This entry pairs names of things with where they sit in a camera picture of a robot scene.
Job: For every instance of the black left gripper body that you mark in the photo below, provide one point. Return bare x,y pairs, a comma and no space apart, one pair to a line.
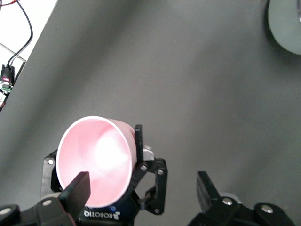
103,214

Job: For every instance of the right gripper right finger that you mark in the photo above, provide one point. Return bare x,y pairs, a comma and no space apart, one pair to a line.
207,193

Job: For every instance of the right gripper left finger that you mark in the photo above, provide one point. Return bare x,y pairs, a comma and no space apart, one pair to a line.
75,188

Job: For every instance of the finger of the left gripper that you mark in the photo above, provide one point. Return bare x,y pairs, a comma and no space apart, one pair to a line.
138,141
48,174

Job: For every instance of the pink plastic cup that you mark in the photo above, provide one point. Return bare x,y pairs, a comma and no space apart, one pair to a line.
94,160

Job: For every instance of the green terminal block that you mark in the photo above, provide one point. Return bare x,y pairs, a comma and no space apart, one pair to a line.
6,89

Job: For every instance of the black adapter with red light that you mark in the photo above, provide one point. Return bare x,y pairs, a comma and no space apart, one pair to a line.
7,74

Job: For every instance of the grey-green cooking pot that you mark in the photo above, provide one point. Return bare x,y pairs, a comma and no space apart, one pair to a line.
287,28

